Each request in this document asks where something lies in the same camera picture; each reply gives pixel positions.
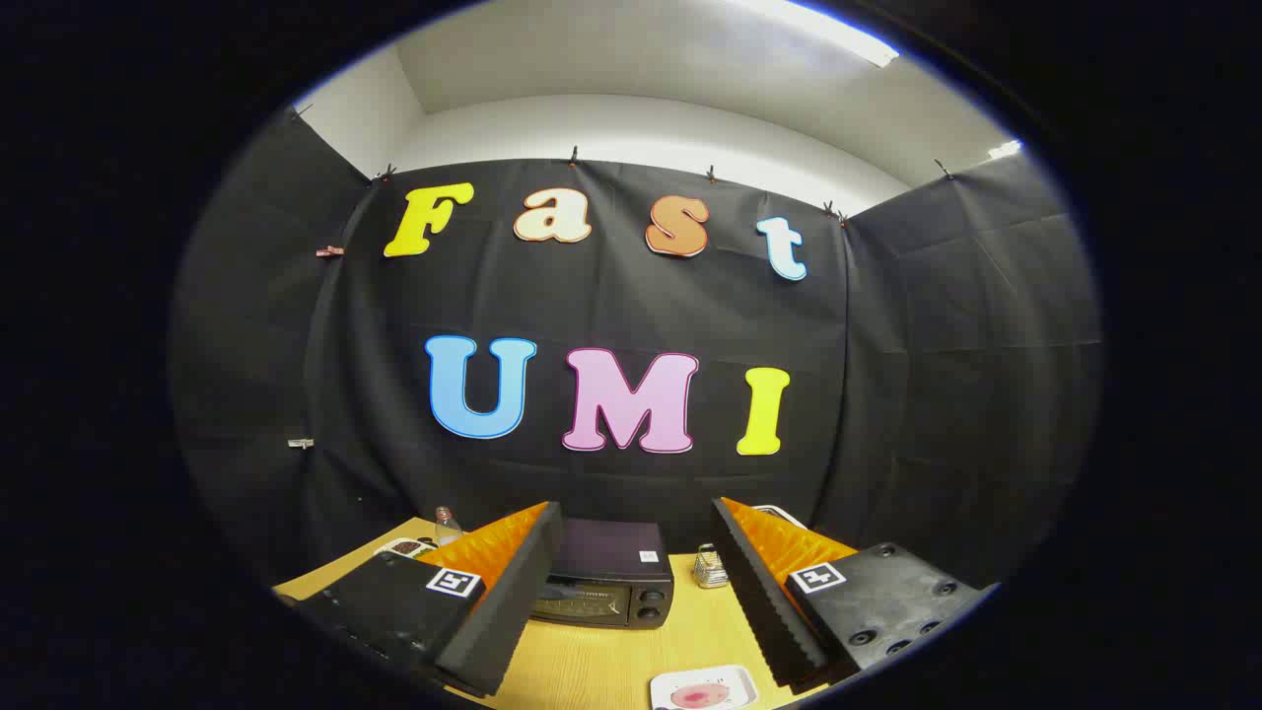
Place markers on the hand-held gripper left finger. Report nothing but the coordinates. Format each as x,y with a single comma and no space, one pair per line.
513,602

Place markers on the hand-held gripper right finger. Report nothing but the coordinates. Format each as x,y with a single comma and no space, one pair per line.
764,602

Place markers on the white square plate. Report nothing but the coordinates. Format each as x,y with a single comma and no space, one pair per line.
735,680

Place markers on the black toaster oven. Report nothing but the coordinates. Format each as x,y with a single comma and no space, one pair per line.
611,552

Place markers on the red meat slice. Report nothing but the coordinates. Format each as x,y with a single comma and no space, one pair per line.
698,697

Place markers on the white toaster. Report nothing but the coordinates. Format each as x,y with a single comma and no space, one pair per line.
784,514

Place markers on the clear plastic bottle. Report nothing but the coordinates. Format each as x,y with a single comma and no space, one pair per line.
447,530

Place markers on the white divided snack tray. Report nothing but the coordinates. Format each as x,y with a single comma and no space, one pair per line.
404,547

